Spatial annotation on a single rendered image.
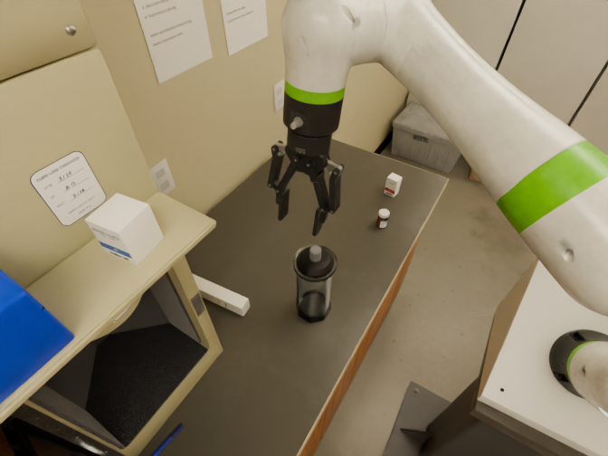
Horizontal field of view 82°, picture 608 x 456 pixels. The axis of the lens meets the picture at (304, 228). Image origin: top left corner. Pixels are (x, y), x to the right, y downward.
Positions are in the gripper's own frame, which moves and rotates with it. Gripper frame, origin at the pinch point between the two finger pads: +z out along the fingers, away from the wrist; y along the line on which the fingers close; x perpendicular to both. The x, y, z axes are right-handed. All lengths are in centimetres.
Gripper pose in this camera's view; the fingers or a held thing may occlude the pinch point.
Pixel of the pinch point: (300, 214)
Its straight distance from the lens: 71.9
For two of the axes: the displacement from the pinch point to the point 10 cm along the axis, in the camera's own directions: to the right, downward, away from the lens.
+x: 4.7, -6.0, 6.5
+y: 8.8, 3.9, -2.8
